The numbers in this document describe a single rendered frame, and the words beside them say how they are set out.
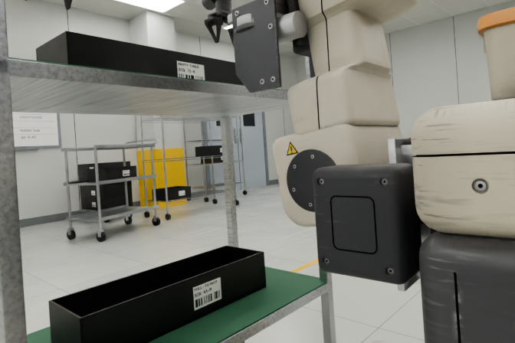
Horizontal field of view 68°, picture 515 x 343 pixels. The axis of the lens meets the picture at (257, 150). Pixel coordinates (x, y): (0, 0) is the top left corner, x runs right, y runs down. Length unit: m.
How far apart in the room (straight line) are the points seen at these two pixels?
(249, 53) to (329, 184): 0.30
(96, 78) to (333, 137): 0.43
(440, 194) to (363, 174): 0.13
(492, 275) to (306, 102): 0.38
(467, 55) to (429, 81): 0.76
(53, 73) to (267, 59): 0.36
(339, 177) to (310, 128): 0.15
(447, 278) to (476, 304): 0.03
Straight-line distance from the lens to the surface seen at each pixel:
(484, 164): 0.39
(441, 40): 8.21
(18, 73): 0.71
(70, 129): 6.00
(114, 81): 0.77
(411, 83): 8.27
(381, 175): 0.49
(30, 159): 5.81
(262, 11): 0.71
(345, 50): 0.67
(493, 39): 0.56
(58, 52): 0.97
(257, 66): 0.69
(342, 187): 0.51
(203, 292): 1.10
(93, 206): 5.40
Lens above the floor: 0.78
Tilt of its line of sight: level
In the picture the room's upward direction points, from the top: 4 degrees counter-clockwise
